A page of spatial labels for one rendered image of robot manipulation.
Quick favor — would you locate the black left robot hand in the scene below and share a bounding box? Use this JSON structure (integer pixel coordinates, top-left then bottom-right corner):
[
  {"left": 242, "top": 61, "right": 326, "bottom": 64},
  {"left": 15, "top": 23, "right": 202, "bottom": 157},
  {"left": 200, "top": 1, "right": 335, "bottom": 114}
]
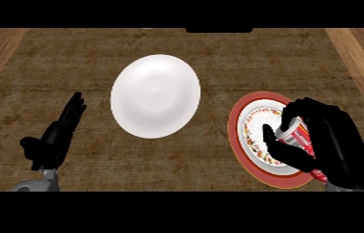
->
[{"left": 18, "top": 91, "right": 89, "bottom": 172}]

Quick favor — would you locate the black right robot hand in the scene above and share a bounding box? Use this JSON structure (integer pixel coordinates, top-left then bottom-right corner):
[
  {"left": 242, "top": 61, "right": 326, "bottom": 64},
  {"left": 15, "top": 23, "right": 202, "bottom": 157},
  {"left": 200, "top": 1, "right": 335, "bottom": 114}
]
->
[{"left": 262, "top": 96, "right": 364, "bottom": 191}]

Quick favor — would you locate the red and white can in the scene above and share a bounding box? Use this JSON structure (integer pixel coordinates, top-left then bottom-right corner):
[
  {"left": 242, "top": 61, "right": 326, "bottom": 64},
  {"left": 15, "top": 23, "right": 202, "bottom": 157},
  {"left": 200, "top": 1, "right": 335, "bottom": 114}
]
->
[{"left": 274, "top": 116, "right": 331, "bottom": 184}]

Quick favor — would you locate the red rimmed floral plate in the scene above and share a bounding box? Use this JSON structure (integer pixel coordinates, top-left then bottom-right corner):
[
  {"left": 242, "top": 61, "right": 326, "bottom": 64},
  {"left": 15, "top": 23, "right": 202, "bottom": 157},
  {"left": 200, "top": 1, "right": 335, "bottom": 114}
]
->
[{"left": 228, "top": 91, "right": 316, "bottom": 190}]

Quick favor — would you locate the plain white plate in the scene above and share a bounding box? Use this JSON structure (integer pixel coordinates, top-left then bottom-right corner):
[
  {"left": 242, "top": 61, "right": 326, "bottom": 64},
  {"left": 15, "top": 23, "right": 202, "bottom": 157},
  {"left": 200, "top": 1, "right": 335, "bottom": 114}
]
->
[{"left": 110, "top": 54, "right": 202, "bottom": 140}]

